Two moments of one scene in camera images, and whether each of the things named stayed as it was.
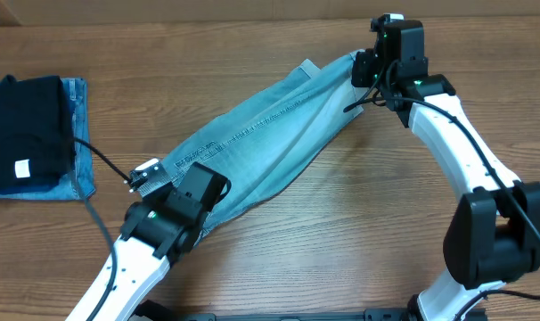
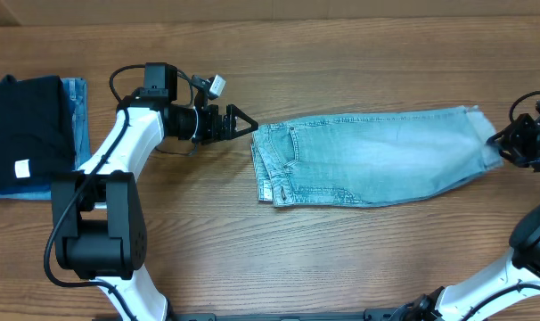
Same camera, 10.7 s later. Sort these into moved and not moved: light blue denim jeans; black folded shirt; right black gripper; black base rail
Moved: light blue denim jeans; right black gripper
Not moved: black folded shirt; black base rail
